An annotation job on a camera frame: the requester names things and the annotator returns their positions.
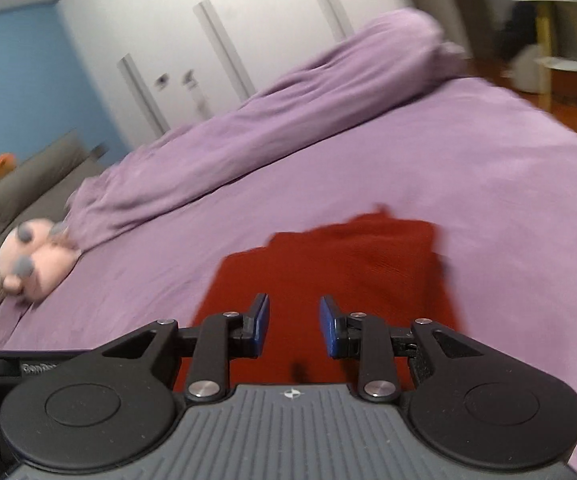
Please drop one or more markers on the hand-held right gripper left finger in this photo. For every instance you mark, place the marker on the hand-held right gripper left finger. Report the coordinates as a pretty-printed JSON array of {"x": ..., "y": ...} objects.
[{"x": 259, "y": 327}]

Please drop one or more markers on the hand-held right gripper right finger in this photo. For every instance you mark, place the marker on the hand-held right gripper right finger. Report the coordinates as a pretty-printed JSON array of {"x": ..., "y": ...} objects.
[{"x": 327, "y": 327}]

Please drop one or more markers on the red shirt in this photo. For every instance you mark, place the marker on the red shirt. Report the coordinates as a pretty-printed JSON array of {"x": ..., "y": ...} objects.
[{"x": 348, "y": 260}]

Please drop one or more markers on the pink plush toy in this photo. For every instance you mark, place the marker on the pink plush toy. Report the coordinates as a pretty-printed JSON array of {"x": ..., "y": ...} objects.
[{"x": 43, "y": 257}]

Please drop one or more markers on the grey headboard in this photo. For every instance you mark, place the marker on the grey headboard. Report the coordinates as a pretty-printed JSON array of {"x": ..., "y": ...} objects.
[{"x": 33, "y": 185}]

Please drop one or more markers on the orange toy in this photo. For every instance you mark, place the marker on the orange toy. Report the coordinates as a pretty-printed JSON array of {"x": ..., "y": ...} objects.
[{"x": 1, "y": 167}]

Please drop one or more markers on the purple bed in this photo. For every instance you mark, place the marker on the purple bed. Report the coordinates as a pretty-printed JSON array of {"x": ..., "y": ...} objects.
[{"x": 468, "y": 170}]

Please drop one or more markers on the purple rolled duvet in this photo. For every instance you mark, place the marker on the purple rolled duvet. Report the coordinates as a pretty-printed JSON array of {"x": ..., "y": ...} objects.
[{"x": 278, "y": 110}]

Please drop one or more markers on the white wardrobe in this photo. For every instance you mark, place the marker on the white wardrobe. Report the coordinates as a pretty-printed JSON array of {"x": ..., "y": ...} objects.
[{"x": 248, "y": 15}]

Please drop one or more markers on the white bin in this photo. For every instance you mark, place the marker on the white bin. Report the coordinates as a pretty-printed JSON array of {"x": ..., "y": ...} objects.
[{"x": 525, "y": 70}]

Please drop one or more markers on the dark cloth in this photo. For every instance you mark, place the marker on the dark cloth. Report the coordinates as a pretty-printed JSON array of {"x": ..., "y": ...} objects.
[{"x": 515, "y": 30}]

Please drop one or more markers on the yellow-legged side table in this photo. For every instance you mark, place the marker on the yellow-legged side table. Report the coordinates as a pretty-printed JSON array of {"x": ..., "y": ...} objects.
[{"x": 544, "y": 35}]

